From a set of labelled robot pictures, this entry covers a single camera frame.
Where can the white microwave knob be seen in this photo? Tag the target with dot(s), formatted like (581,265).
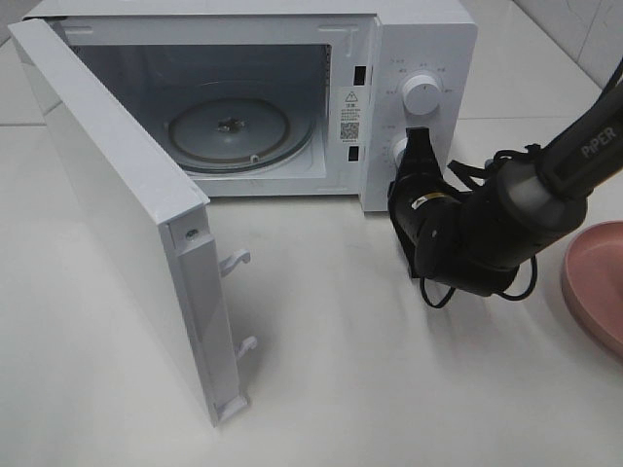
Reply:
(421,93)
(398,150)

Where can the glass microwave turntable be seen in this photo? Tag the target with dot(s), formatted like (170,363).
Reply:
(237,134)

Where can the white warning label sticker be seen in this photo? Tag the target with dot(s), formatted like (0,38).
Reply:
(350,112)

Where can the white microwave oven body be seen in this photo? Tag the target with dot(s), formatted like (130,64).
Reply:
(160,58)

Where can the lower white microwave knob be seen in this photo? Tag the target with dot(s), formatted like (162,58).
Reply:
(398,150)

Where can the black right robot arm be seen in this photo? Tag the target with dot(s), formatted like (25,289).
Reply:
(512,208)

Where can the white microwave door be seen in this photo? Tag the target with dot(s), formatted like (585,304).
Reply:
(149,215)

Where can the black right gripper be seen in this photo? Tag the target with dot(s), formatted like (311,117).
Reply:
(418,180)

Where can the upper white microwave knob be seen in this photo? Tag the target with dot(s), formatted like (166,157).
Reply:
(421,93)

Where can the pink round plate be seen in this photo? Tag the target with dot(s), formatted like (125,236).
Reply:
(591,281)

